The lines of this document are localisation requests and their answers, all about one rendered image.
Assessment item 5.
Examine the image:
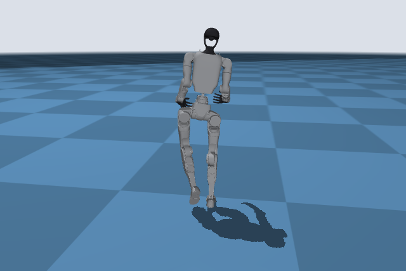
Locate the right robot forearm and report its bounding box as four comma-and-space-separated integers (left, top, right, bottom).
221, 85, 230, 103

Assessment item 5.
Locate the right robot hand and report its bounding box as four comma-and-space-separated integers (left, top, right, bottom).
213, 91, 227, 103

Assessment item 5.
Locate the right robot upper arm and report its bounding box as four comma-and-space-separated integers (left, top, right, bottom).
219, 57, 232, 94

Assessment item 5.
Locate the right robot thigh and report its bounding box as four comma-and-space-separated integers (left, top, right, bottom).
206, 110, 221, 166

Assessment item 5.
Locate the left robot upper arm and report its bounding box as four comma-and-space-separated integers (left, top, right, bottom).
183, 52, 196, 88

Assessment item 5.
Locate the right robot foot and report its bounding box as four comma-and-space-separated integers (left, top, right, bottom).
206, 195, 216, 208

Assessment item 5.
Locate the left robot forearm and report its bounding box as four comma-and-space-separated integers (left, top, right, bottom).
175, 78, 188, 103

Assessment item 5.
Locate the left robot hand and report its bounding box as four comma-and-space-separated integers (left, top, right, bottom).
176, 98, 192, 107

